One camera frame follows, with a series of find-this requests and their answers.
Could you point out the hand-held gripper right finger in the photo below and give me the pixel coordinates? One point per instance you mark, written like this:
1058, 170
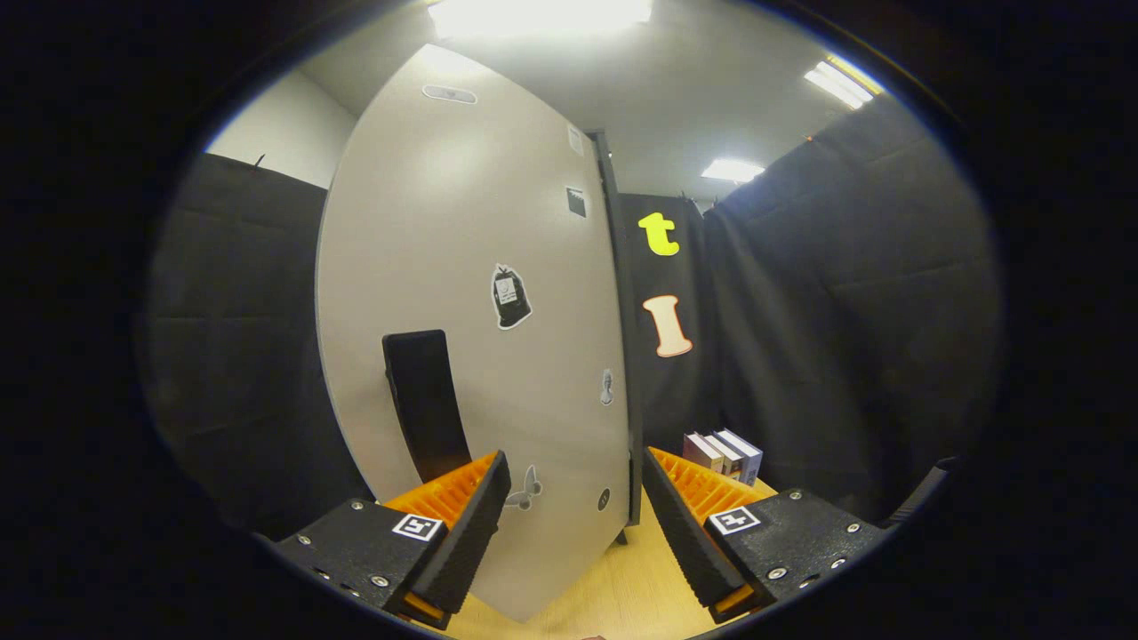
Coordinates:
685, 524

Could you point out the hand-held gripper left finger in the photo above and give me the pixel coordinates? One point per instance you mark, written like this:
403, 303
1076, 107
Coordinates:
467, 524

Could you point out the pink book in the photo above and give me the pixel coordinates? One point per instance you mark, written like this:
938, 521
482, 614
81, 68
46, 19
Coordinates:
701, 452

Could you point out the white spine book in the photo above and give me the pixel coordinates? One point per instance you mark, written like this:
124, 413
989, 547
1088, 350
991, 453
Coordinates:
729, 458

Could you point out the blue and white book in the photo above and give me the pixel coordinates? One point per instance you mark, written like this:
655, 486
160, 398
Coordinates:
749, 458

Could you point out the dark grey cabinet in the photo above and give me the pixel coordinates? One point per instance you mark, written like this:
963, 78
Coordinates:
627, 356

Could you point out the black curved object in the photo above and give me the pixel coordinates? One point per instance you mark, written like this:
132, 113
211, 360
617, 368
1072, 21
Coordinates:
925, 489

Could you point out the black backdrop cloth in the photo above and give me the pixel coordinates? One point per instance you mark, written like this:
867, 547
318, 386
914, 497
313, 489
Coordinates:
845, 311

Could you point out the small ceiling light panel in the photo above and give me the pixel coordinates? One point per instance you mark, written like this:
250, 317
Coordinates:
733, 170

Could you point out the double strip ceiling light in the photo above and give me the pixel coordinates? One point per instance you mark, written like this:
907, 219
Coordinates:
840, 82

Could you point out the large ceiling light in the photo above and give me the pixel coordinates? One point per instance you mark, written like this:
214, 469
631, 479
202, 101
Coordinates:
542, 16

